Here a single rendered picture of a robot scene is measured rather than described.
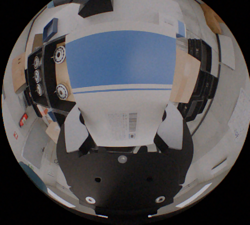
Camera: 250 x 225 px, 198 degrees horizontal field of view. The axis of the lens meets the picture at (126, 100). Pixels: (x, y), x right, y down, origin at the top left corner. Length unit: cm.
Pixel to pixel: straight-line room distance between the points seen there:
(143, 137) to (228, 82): 288
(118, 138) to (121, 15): 61
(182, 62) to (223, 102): 263
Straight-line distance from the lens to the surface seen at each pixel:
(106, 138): 15
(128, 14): 60
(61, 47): 48
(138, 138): 16
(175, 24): 58
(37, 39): 92
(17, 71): 311
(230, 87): 289
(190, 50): 119
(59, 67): 53
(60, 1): 48
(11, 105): 316
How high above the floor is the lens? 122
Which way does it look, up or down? 58 degrees down
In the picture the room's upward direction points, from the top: 175 degrees clockwise
